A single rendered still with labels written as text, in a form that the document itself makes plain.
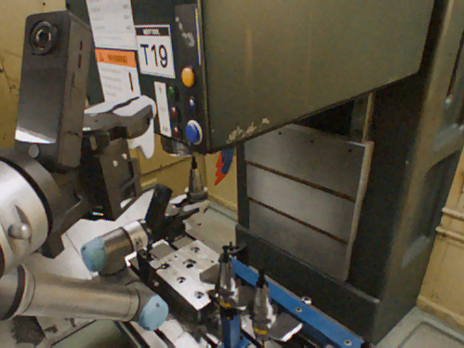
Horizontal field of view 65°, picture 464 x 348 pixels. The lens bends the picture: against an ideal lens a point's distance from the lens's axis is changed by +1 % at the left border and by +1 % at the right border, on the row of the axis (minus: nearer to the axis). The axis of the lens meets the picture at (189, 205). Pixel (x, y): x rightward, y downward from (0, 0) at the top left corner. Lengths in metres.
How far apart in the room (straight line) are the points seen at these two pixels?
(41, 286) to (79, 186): 0.39
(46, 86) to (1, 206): 0.10
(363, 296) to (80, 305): 1.00
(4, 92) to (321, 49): 1.37
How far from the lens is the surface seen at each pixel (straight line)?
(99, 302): 0.75
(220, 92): 0.53
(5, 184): 0.25
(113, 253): 0.87
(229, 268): 0.83
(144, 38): 0.62
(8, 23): 1.77
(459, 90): 1.40
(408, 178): 1.17
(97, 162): 0.30
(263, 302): 0.79
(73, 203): 0.31
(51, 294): 0.69
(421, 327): 1.80
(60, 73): 0.29
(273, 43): 0.60
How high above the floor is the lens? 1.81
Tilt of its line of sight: 30 degrees down
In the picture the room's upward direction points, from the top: 6 degrees counter-clockwise
